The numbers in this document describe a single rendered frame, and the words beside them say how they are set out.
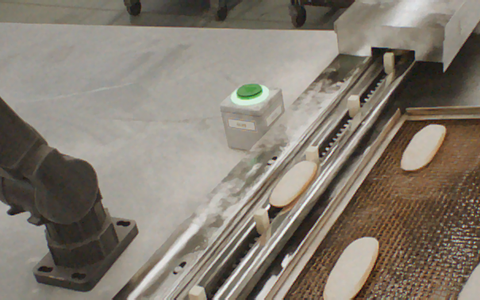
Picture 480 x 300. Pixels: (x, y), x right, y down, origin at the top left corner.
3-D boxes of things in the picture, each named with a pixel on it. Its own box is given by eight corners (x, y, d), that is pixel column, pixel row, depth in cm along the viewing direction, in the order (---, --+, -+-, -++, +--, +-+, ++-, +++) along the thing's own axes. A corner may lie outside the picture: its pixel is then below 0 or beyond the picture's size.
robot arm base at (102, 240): (88, 221, 99) (32, 282, 90) (71, 173, 94) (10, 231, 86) (141, 229, 95) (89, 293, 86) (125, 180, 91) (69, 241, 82)
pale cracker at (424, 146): (422, 127, 90) (420, 119, 90) (452, 126, 88) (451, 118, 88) (393, 171, 84) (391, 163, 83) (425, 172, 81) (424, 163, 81)
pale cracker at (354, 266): (352, 239, 75) (350, 230, 74) (387, 240, 73) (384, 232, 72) (315, 305, 68) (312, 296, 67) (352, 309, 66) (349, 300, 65)
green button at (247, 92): (246, 90, 108) (243, 81, 107) (269, 94, 106) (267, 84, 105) (232, 104, 105) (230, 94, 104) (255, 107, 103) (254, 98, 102)
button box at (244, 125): (254, 140, 116) (242, 79, 110) (297, 147, 112) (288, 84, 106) (228, 168, 110) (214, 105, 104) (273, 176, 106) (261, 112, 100)
